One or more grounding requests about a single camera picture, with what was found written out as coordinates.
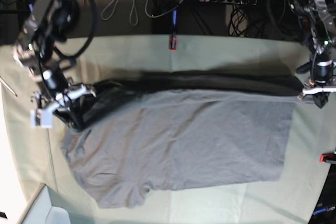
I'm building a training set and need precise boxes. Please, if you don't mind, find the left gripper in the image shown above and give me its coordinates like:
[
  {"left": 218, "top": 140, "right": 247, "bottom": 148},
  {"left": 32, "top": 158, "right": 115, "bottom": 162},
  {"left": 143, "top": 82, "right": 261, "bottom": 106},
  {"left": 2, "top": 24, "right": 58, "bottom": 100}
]
[{"left": 312, "top": 60, "right": 333, "bottom": 109}]

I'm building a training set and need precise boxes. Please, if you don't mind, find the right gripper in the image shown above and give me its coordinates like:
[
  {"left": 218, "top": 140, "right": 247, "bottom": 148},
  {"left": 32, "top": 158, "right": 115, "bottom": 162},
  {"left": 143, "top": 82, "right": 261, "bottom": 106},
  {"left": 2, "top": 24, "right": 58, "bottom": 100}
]
[{"left": 41, "top": 69, "right": 72, "bottom": 103}]

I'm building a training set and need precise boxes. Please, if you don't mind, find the grey t-shirt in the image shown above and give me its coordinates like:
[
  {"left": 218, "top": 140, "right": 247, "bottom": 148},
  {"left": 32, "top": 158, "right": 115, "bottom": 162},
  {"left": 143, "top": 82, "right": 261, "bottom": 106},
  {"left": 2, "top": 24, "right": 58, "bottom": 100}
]
[{"left": 52, "top": 69, "right": 329, "bottom": 209}]

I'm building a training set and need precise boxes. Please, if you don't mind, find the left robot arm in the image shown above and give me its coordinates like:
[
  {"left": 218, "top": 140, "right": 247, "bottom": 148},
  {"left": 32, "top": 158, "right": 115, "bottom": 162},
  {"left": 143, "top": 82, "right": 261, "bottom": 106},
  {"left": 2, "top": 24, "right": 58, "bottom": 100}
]
[{"left": 266, "top": 0, "right": 335, "bottom": 108}]

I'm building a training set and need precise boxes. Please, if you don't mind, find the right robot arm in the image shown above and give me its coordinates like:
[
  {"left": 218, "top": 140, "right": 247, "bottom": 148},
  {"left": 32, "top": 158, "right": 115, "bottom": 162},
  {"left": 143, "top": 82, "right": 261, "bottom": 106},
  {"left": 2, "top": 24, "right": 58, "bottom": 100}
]
[{"left": 13, "top": 0, "right": 98, "bottom": 101}]

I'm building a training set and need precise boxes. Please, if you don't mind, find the metal rod at left edge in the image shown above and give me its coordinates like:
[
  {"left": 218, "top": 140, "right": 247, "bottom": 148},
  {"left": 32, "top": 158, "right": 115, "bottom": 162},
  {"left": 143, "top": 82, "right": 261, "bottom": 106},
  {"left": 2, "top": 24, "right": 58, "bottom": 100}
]
[{"left": 0, "top": 77, "right": 17, "bottom": 98}]

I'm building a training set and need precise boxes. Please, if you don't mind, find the light green table cloth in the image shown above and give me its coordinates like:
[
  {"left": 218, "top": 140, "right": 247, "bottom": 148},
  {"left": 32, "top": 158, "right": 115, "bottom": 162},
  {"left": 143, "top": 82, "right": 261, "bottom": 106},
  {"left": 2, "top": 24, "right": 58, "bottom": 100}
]
[{"left": 1, "top": 35, "right": 335, "bottom": 223}]

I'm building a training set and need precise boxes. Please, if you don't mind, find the red black clamp right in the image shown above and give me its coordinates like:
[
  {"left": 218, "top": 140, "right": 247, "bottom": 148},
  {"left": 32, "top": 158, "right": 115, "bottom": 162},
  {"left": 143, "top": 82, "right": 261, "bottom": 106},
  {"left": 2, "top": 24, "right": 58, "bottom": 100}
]
[{"left": 319, "top": 153, "right": 336, "bottom": 165}]

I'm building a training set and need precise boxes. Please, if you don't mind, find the red black clamp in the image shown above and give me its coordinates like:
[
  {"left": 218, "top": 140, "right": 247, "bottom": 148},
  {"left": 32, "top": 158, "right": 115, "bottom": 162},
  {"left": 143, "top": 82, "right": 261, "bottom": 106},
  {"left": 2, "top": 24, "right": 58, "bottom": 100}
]
[
  {"left": 319, "top": 153, "right": 336, "bottom": 165},
  {"left": 169, "top": 10, "right": 177, "bottom": 51}
]

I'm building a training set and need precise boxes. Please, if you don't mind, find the red black clamp centre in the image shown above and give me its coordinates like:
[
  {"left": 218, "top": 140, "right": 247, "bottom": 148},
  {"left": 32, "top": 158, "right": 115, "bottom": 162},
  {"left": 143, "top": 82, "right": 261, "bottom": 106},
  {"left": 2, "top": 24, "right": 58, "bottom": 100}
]
[{"left": 169, "top": 10, "right": 177, "bottom": 51}]

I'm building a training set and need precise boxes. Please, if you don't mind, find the white bin corner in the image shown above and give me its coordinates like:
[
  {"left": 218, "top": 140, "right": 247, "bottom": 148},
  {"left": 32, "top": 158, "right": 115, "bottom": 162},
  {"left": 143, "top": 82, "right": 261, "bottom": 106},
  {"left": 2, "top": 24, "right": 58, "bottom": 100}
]
[{"left": 17, "top": 183, "right": 71, "bottom": 224}]

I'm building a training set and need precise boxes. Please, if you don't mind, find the white looped cable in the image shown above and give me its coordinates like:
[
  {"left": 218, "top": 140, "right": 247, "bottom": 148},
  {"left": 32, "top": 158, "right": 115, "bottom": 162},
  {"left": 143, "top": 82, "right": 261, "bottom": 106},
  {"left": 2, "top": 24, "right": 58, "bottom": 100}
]
[{"left": 101, "top": 0, "right": 140, "bottom": 26}]

